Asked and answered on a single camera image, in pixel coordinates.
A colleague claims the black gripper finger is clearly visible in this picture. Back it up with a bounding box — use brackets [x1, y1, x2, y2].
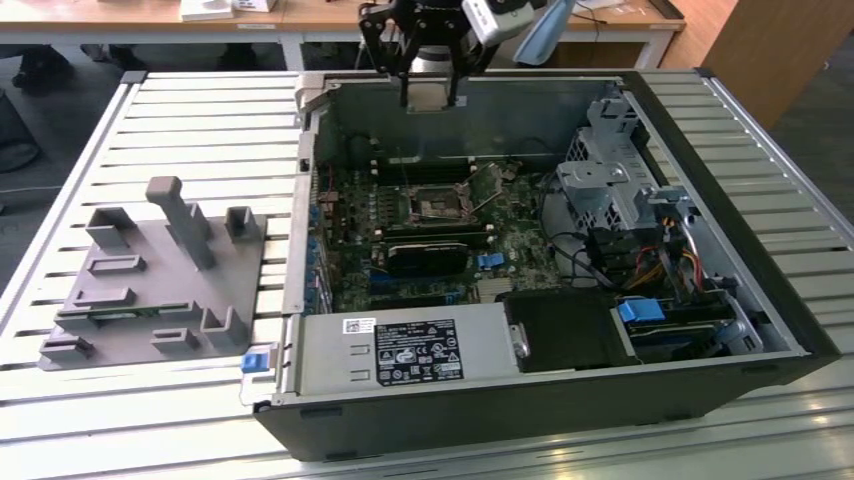
[444, 18, 495, 108]
[356, 2, 428, 108]

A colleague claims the silver square CPU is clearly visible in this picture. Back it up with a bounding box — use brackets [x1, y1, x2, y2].
[406, 74, 462, 115]

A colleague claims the CPU socket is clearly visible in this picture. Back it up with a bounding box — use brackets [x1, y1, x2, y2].
[404, 184, 479, 225]

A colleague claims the wooden desk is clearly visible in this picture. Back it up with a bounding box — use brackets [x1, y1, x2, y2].
[0, 0, 689, 72]

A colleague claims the metal socket cover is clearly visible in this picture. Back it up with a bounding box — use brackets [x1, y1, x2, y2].
[455, 162, 510, 212]

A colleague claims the grey metal drive cage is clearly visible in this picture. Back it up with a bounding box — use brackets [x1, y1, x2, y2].
[555, 96, 670, 235]

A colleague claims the black RAM stick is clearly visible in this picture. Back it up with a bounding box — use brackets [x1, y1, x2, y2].
[384, 233, 488, 245]

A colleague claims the green motherboard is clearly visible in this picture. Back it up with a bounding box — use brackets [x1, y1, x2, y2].
[310, 159, 569, 314]

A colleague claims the black graphics card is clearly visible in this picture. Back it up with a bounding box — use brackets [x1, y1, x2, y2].
[384, 241, 471, 277]

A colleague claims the brown wooden cabinet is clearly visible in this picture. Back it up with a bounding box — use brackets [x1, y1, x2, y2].
[659, 0, 854, 132]

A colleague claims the silver finned heat sink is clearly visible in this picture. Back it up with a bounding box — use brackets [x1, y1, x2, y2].
[475, 279, 515, 304]

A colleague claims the black plastic shroud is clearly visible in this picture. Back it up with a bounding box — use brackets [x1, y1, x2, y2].
[502, 291, 646, 374]

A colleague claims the hard disk in blue carrier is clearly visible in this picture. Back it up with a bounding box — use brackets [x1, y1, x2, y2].
[614, 296, 726, 362]

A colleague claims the grey parts rack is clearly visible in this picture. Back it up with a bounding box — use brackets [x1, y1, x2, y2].
[37, 174, 271, 372]

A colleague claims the grey power supply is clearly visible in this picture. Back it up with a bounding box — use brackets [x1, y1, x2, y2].
[292, 313, 522, 398]

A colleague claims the black open PC case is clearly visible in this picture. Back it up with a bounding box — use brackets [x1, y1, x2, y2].
[252, 69, 843, 464]

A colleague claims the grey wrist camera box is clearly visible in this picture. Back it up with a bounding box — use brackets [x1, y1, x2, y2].
[460, 0, 538, 48]

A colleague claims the black wire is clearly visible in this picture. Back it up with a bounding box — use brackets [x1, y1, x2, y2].
[544, 230, 630, 292]

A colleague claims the yellow red wire bundle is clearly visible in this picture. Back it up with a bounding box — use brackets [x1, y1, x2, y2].
[625, 217, 706, 292]

